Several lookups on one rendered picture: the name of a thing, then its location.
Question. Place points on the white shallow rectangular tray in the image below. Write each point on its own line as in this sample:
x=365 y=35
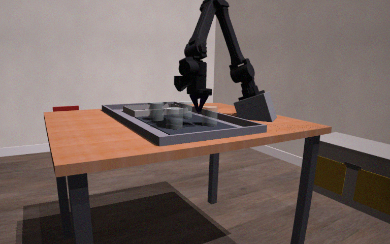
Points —
x=143 y=110

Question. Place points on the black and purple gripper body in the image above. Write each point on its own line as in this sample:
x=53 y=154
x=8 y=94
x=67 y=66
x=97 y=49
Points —
x=200 y=92

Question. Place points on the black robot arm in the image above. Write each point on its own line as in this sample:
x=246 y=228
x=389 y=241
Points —
x=196 y=49

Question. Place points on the clear glass cylinder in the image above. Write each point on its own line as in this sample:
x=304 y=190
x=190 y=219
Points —
x=187 y=109
x=174 y=118
x=209 y=116
x=156 y=111

